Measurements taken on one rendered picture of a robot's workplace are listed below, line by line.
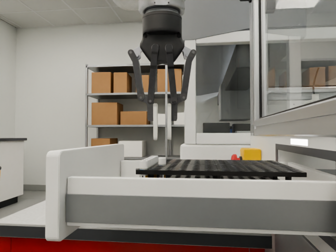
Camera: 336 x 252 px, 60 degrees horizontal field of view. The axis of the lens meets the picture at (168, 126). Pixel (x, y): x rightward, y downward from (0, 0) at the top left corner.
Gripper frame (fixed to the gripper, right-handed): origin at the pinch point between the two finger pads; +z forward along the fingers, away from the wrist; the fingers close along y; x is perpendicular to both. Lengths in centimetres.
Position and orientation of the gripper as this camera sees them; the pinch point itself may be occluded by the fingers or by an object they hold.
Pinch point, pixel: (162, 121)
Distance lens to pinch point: 56.6
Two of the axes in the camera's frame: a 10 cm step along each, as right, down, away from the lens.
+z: 0.0, 10.0, 0.6
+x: 0.0, -0.6, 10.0
